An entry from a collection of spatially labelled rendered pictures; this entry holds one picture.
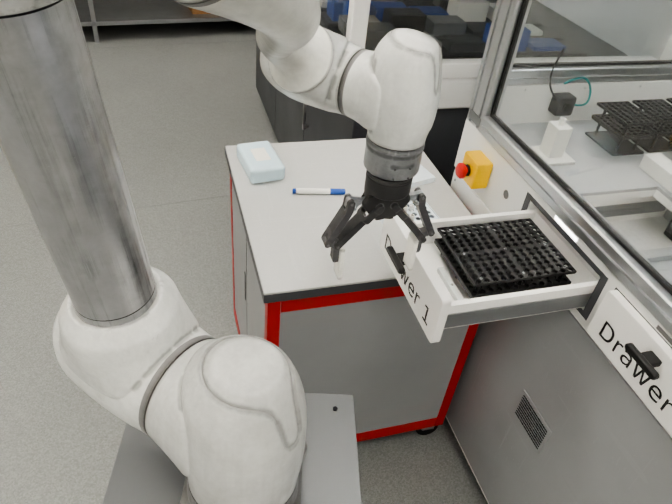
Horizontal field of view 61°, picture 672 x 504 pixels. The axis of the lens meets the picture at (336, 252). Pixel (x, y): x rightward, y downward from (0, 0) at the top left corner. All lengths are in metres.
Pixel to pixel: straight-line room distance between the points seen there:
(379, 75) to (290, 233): 0.63
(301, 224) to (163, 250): 1.22
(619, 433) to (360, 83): 0.81
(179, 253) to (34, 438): 0.92
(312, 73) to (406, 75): 0.14
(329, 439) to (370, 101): 0.53
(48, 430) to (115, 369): 1.26
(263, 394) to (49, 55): 0.40
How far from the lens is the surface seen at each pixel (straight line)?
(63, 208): 0.63
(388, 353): 1.50
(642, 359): 1.08
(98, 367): 0.78
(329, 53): 0.86
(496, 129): 1.46
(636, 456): 1.24
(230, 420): 0.68
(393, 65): 0.81
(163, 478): 0.94
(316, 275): 1.26
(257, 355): 0.71
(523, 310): 1.15
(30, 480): 1.94
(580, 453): 1.37
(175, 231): 2.63
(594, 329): 1.21
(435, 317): 1.04
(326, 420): 1.00
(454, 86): 1.93
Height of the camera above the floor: 1.60
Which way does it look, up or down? 39 degrees down
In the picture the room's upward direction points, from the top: 7 degrees clockwise
